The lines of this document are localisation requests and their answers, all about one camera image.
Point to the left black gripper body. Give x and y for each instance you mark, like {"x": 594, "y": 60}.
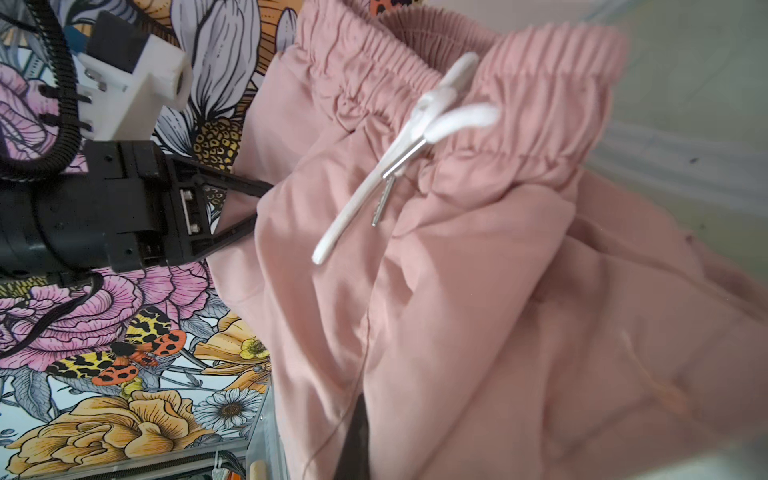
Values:
{"x": 133, "y": 209}

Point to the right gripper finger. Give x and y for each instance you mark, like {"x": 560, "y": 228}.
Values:
{"x": 354, "y": 459}

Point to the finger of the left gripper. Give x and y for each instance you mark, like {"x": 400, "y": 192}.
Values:
{"x": 222, "y": 174}
{"x": 227, "y": 236}

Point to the pink shorts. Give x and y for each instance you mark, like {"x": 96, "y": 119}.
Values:
{"x": 432, "y": 248}

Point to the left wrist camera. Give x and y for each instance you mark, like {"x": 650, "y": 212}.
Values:
{"x": 136, "y": 76}

